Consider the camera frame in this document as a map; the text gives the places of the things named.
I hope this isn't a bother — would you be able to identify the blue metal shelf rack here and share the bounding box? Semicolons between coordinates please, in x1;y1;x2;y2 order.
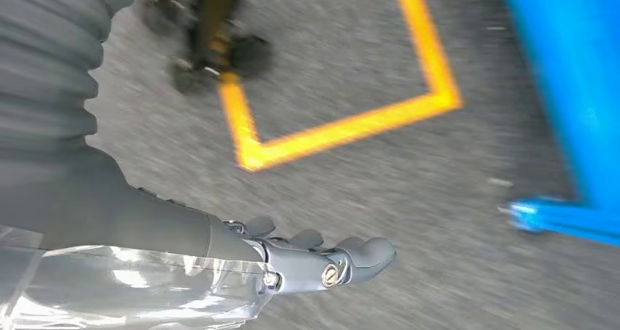
499;0;620;247

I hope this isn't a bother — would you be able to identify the black robot foot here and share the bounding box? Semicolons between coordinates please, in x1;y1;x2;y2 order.
137;0;273;96

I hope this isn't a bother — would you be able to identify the yellow floor tape square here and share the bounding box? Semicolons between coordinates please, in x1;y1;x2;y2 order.
218;0;464;173

